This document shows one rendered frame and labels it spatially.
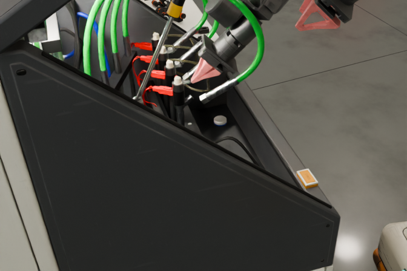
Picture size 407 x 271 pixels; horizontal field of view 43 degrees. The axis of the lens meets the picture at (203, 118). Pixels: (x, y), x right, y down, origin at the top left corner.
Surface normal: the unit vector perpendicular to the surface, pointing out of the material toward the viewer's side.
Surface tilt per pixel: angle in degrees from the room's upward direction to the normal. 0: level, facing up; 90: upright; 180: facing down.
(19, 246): 90
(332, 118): 0
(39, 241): 90
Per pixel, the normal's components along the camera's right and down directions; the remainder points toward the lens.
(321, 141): -0.04, -0.81
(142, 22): 0.29, 0.55
